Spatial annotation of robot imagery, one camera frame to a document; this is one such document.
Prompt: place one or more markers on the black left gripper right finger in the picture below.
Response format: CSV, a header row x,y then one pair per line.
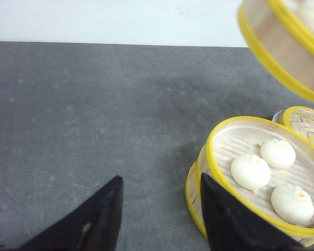
x,y
230,225

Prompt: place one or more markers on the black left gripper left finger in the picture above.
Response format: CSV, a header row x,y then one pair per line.
x,y
94,225

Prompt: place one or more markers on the bamboo steamer basket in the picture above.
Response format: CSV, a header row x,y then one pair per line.
x,y
243,135

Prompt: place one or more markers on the yellow-rimmed bamboo steamer lid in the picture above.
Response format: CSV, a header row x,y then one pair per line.
x,y
301,120

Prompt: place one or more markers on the white steamed bun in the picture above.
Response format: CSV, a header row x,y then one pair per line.
x,y
250,171
292,204
279,154
304,11

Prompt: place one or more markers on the white ceramic plate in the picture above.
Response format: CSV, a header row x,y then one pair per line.
x,y
277,117

